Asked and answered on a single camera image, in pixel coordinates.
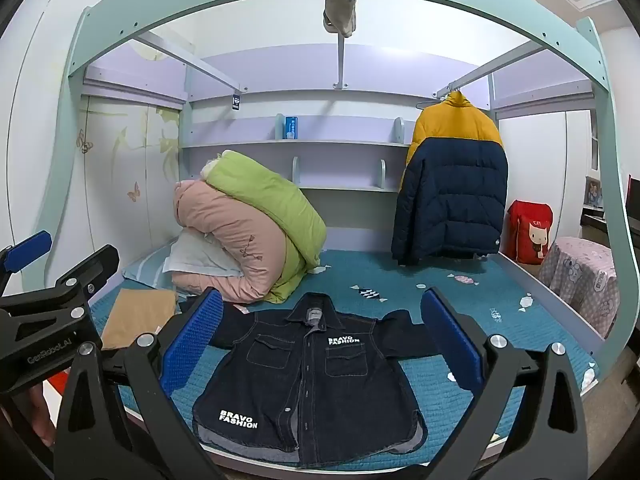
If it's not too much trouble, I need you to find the red cartoon bag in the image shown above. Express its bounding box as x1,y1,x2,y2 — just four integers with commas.
501,199,556,266

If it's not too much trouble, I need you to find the pink quilt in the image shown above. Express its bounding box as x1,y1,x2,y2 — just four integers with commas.
170,180,301,301

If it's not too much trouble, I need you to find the brown paper bag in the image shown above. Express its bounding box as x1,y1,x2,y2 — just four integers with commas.
100,287,178,351

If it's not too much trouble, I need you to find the yellow and navy puffer jacket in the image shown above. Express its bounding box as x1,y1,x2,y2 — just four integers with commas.
390,90,510,267

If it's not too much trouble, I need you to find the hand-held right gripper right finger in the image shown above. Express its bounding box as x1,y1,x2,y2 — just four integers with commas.
420,287,588,480

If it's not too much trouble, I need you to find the green quilt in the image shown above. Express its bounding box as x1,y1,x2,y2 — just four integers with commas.
200,150,328,305

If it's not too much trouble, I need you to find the grey hanging cloth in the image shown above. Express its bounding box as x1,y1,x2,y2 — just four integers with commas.
322,0,358,38

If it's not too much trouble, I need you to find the metal clothes rail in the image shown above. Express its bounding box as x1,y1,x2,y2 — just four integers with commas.
435,40,543,101

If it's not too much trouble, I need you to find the grey patterned cloth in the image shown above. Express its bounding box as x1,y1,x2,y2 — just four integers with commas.
537,236,621,341

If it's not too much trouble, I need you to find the light blue pillow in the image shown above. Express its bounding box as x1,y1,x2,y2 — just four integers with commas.
122,254,176,291

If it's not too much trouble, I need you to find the black monitor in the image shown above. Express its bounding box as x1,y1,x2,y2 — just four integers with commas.
625,175,640,221

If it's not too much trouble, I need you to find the white pillow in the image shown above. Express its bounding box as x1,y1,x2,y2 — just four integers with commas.
162,230,246,278

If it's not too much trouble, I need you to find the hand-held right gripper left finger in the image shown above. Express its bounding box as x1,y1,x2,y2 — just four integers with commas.
55,287,226,480

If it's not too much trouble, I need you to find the teal quilted bed sheet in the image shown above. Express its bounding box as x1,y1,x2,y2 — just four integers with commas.
90,247,598,466

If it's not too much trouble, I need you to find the lavender wall shelf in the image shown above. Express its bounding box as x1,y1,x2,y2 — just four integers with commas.
177,87,416,193

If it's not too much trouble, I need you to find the dark denim jacket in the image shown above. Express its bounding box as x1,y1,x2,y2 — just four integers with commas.
177,292,453,468

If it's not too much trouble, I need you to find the teal bunk bed frame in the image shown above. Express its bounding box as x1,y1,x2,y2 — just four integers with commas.
37,0,633,376

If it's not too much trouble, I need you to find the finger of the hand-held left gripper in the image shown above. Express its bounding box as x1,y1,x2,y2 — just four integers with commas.
10,244,121,336
0,230,53,287

